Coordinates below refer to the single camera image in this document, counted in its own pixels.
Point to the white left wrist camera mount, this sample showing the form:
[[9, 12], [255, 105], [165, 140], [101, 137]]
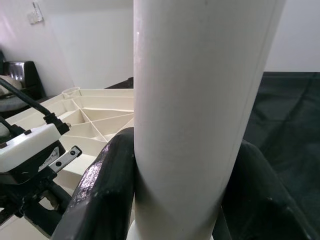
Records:
[[30, 142]]

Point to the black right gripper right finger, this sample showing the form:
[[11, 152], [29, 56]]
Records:
[[260, 212]]

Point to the white plastic table top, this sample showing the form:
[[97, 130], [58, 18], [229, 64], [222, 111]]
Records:
[[100, 120]]

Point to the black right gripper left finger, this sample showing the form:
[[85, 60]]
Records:
[[105, 195]]

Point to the white plastic table leg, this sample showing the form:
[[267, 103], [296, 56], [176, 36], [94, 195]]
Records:
[[200, 100]]

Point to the black tablecloth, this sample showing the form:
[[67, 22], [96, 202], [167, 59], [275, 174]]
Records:
[[287, 125]]

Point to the black leather chair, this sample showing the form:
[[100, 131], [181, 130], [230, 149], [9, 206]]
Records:
[[22, 72]]

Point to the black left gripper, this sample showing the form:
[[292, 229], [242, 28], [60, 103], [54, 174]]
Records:
[[22, 185]]

